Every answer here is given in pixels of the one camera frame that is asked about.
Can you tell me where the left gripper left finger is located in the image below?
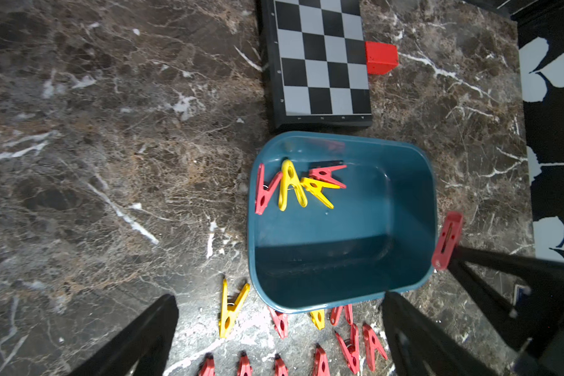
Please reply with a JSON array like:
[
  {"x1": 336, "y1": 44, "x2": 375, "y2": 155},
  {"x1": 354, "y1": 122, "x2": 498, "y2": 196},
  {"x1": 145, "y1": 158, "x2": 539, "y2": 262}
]
[{"x1": 72, "y1": 294, "x2": 179, "y2": 375}]

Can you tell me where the teal storage box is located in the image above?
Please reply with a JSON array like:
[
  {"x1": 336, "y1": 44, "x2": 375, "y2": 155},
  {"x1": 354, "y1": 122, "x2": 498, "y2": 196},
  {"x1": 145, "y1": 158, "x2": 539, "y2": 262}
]
[{"x1": 247, "y1": 132, "x2": 437, "y2": 313}]

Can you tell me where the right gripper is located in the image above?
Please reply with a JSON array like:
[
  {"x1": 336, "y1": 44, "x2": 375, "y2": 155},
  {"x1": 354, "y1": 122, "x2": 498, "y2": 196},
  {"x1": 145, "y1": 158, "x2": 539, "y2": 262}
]
[{"x1": 448, "y1": 246, "x2": 564, "y2": 375}]

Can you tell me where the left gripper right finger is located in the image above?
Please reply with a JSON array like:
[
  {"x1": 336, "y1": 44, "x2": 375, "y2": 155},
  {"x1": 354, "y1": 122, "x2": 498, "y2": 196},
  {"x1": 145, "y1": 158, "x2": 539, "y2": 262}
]
[{"x1": 382, "y1": 292, "x2": 495, "y2": 375}]

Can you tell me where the yellow clothespin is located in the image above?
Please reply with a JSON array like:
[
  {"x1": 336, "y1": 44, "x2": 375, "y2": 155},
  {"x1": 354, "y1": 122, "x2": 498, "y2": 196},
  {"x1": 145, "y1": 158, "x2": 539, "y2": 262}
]
[
  {"x1": 278, "y1": 159, "x2": 308, "y2": 212},
  {"x1": 300, "y1": 177, "x2": 340, "y2": 209},
  {"x1": 310, "y1": 310, "x2": 325, "y2": 331},
  {"x1": 219, "y1": 278, "x2": 251, "y2": 338}
]

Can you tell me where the black white checkerboard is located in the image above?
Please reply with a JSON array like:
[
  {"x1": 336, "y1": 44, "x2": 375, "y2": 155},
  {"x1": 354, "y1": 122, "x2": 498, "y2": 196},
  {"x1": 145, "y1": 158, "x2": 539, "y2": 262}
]
[{"x1": 257, "y1": 0, "x2": 373, "y2": 132}]

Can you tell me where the small red block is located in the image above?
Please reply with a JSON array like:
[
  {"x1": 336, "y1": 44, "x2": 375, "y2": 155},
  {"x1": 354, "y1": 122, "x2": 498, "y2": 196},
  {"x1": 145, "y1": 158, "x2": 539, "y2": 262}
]
[{"x1": 365, "y1": 42, "x2": 399, "y2": 75}]

